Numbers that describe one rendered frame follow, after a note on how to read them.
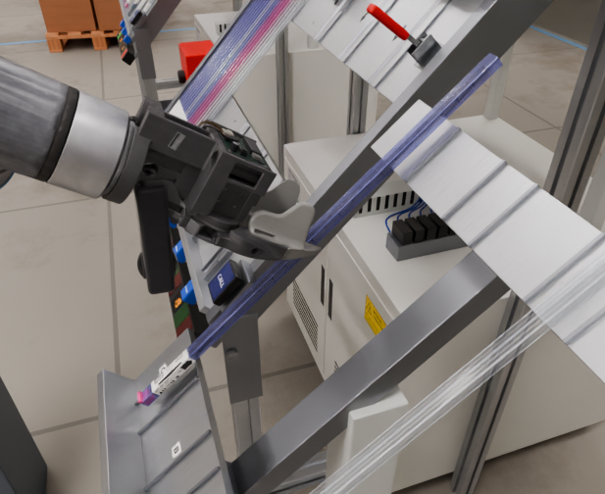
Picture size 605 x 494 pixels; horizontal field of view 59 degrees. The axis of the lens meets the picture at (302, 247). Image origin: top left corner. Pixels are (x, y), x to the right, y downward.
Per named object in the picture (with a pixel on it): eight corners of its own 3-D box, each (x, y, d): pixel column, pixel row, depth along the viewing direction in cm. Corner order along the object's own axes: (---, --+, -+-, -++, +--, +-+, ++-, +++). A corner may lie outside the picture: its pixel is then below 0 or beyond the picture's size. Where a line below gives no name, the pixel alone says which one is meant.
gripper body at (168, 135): (284, 179, 44) (147, 121, 38) (236, 259, 48) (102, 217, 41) (261, 141, 50) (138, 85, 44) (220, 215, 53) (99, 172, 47)
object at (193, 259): (237, 328, 79) (198, 312, 74) (176, 141, 129) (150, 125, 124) (243, 322, 78) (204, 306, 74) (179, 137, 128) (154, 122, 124)
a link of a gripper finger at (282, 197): (337, 204, 53) (263, 174, 48) (307, 250, 56) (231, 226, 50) (326, 189, 56) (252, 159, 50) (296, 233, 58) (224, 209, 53)
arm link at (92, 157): (41, 200, 39) (47, 153, 45) (104, 220, 41) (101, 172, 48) (79, 111, 36) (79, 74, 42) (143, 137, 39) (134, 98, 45)
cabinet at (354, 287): (374, 511, 125) (405, 322, 87) (285, 314, 178) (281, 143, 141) (597, 433, 141) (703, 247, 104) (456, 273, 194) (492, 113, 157)
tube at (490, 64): (148, 406, 59) (140, 403, 59) (147, 396, 60) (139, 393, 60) (503, 65, 49) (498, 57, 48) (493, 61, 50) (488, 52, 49)
